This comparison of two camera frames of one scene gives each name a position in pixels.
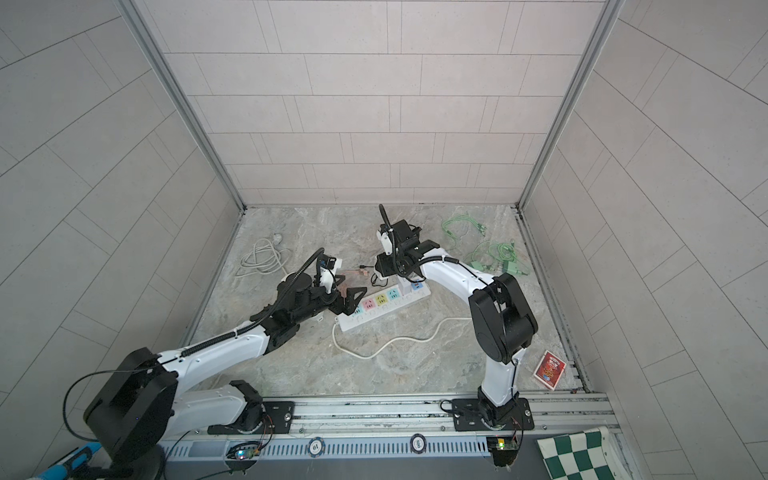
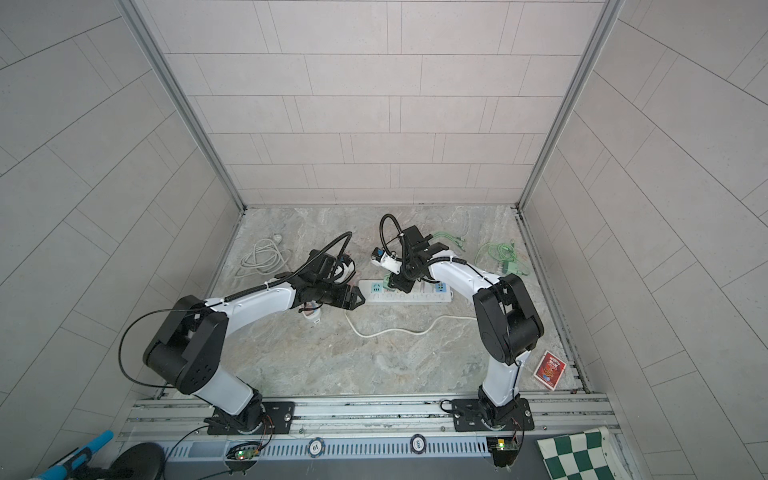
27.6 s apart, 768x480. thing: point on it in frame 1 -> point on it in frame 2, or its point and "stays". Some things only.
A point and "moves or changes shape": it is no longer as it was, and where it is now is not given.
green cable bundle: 481,228 -> 458,240
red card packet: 549,370 stays
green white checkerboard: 580,455 stays
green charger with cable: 499,252 stays
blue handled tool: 62,470 stays
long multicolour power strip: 381,304 moves or changes shape
